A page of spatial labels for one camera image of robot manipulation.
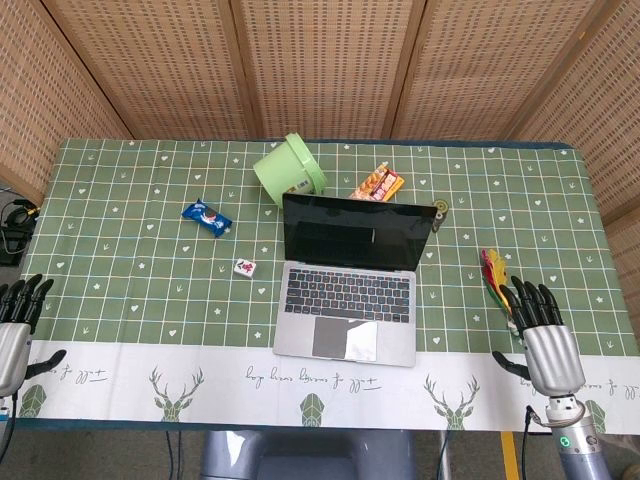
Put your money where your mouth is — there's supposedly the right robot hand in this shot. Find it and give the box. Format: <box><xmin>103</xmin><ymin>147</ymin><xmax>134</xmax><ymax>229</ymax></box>
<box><xmin>492</xmin><ymin>275</ymin><xmax>587</xmax><ymax>394</ymax></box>

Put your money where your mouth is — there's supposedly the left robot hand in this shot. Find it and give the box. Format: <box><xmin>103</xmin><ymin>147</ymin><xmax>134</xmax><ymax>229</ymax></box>
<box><xmin>0</xmin><ymin>273</ymin><xmax>68</xmax><ymax>398</ymax></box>

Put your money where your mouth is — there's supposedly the silver laptop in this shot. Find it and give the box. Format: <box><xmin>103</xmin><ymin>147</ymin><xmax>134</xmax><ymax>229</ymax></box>
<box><xmin>272</xmin><ymin>192</ymin><xmax>438</xmax><ymax>369</ymax></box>

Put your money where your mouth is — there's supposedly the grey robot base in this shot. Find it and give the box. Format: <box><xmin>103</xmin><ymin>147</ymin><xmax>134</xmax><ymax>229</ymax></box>
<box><xmin>199</xmin><ymin>428</ymin><xmax>417</xmax><ymax>480</ymax></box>

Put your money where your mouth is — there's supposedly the colourful feather shuttlecock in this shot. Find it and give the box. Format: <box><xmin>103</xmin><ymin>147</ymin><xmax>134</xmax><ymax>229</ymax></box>
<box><xmin>480</xmin><ymin>248</ymin><xmax>524</xmax><ymax>337</ymax></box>

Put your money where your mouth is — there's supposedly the black equipment on floor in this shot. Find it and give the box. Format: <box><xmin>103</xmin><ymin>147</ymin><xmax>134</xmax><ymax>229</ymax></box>
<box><xmin>0</xmin><ymin>185</ymin><xmax>42</xmax><ymax>267</ymax></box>

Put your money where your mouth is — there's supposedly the green checked tablecloth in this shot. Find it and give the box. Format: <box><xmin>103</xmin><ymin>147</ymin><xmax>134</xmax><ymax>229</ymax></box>
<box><xmin>10</xmin><ymin>138</ymin><xmax>640</xmax><ymax>435</ymax></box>

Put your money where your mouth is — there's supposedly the dark correction tape dispenser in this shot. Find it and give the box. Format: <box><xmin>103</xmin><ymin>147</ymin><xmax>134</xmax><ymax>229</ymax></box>
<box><xmin>431</xmin><ymin>199</ymin><xmax>450</xmax><ymax>233</ymax></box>

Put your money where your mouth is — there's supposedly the blue cookie packet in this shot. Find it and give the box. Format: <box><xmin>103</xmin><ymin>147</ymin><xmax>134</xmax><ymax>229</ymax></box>
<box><xmin>180</xmin><ymin>198</ymin><xmax>235</xmax><ymax>239</ymax></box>

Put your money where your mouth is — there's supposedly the orange snack box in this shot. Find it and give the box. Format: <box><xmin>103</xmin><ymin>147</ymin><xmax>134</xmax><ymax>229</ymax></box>
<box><xmin>348</xmin><ymin>162</ymin><xmax>406</xmax><ymax>202</ymax></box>

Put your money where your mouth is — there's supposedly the green plastic bucket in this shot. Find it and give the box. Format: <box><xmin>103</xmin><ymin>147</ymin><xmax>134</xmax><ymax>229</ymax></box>
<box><xmin>252</xmin><ymin>132</ymin><xmax>329</xmax><ymax>208</ymax></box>

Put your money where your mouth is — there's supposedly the bamboo folding screen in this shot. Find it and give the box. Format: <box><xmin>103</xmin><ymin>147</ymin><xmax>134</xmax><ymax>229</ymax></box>
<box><xmin>0</xmin><ymin>0</ymin><xmax>640</xmax><ymax>229</ymax></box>

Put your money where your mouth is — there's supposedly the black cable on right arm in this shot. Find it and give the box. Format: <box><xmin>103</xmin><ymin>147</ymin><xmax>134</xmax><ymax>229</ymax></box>
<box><xmin>519</xmin><ymin>405</ymin><xmax>551</xmax><ymax>480</ymax></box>

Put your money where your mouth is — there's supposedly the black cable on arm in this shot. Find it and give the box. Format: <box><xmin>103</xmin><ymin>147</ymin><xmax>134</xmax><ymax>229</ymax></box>
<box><xmin>0</xmin><ymin>388</ymin><xmax>20</xmax><ymax>480</ymax></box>
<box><xmin>519</xmin><ymin>405</ymin><xmax>551</xmax><ymax>480</ymax></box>

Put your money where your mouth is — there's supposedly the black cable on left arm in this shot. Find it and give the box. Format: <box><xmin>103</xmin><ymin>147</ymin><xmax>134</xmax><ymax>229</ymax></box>
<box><xmin>0</xmin><ymin>388</ymin><xmax>20</xmax><ymax>480</ymax></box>

